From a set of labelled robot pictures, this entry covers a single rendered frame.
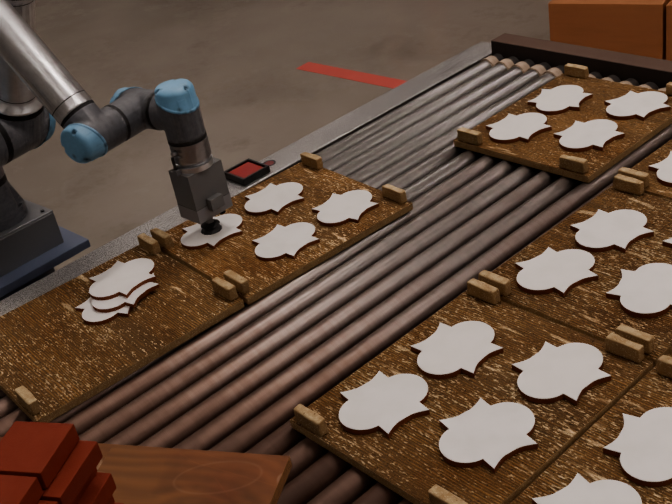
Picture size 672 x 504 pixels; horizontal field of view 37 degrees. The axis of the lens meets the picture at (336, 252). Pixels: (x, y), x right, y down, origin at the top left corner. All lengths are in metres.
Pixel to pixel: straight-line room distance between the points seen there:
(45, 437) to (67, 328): 0.84
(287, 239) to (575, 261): 0.55
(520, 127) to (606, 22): 2.44
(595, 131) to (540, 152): 0.13
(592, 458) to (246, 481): 0.45
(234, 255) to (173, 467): 0.69
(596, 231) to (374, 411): 0.57
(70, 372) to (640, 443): 0.92
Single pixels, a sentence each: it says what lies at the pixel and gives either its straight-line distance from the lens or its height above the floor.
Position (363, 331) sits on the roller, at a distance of 1.67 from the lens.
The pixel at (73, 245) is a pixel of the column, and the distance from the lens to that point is 2.27.
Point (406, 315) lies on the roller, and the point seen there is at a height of 0.92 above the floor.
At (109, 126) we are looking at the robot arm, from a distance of 1.87.
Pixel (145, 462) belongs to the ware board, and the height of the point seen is 1.04.
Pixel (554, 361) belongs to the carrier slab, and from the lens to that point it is 1.51.
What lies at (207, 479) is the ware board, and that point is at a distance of 1.28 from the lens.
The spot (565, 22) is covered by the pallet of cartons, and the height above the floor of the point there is 0.31.
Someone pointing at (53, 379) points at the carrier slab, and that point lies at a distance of 1.73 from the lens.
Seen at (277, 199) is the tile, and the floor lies 0.94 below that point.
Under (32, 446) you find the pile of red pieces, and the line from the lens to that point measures 1.01.
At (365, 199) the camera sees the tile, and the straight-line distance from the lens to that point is 1.99.
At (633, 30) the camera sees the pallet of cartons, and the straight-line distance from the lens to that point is 4.59.
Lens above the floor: 1.88
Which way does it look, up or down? 31 degrees down
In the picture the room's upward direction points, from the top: 11 degrees counter-clockwise
